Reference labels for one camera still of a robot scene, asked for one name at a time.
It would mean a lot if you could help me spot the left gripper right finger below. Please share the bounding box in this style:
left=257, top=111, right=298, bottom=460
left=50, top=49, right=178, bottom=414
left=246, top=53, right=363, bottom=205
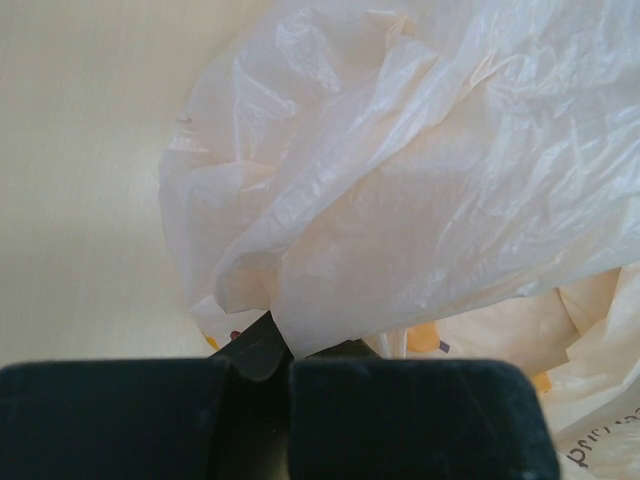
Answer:
left=288, top=355, right=561, bottom=479

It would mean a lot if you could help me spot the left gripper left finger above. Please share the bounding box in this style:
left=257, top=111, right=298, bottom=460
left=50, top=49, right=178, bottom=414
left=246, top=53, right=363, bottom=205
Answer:
left=1, top=315, right=291, bottom=479

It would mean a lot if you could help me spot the orange printed plastic bag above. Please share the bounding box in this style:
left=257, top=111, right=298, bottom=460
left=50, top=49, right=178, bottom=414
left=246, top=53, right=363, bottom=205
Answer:
left=159, top=1, right=639, bottom=479

